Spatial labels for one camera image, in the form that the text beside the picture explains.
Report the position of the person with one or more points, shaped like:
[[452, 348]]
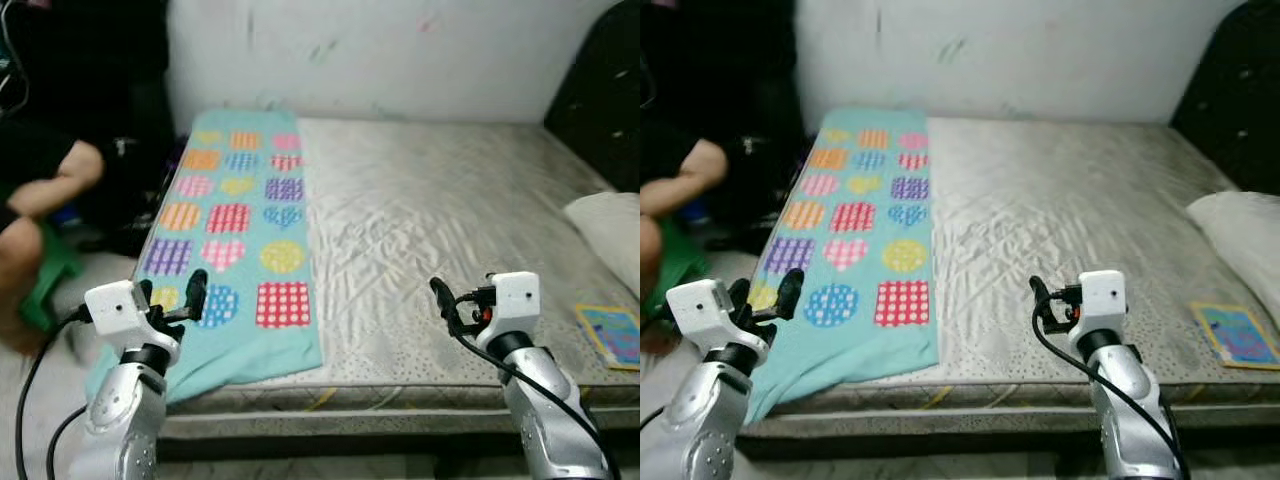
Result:
[[45, 190], [685, 180]]

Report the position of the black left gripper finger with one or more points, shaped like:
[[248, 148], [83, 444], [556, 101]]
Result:
[[145, 292], [196, 294], [789, 293], [739, 292]]

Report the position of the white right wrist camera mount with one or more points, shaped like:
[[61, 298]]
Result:
[[512, 298], [1100, 297]]

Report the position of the green plastic stool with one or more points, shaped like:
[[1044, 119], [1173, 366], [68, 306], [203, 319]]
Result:
[[55, 270], [685, 270]]

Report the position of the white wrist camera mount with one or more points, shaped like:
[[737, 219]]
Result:
[[700, 305], [115, 308], [1100, 297], [512, 298]]

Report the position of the teal patterned blanket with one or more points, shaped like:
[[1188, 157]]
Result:
[[240, 340], [860, 340]]

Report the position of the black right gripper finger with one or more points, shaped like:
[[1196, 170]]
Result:
[[1042, 304], [445, 305]]

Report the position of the colourful children's book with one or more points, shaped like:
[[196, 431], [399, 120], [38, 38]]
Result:
[[1238, 335], [612, 335]]

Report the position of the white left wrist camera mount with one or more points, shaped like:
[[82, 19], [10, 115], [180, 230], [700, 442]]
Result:
[[700, 305], [115, 308]]

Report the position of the black tufted headboard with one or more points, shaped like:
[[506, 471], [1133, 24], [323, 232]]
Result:
[[1235, 100], [600, 100]]

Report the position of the beige printed pillow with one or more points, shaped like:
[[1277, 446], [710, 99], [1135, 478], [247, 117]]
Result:
[[1240, 235], [610, 235]]

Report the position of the grey quilted mattress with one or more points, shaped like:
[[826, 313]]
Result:
[[1060, 220], [440, 220]]

